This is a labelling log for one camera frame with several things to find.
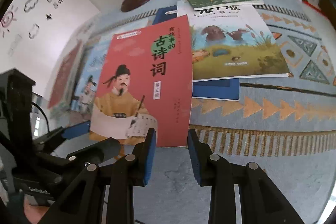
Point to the red fairy tale book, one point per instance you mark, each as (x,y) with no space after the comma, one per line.
(63,75)

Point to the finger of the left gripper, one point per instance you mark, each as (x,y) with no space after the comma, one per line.
(74,162)
(61,134)

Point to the patterned blue orange mat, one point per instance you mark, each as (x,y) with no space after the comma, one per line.
(286,125)

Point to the person's left hand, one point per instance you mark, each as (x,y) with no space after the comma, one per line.
(33,213)

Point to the red poetry book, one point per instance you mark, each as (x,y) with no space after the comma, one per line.
(146,83)

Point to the white illustrated picture book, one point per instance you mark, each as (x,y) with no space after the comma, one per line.
(232,42)

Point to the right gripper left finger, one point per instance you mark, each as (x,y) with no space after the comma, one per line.
(132,170)

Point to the dark blue book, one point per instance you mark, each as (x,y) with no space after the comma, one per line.
(225,90)

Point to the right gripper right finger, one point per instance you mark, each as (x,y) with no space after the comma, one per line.
(214,171)

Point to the light blue poet book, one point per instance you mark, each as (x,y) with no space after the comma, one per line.
(86,87)

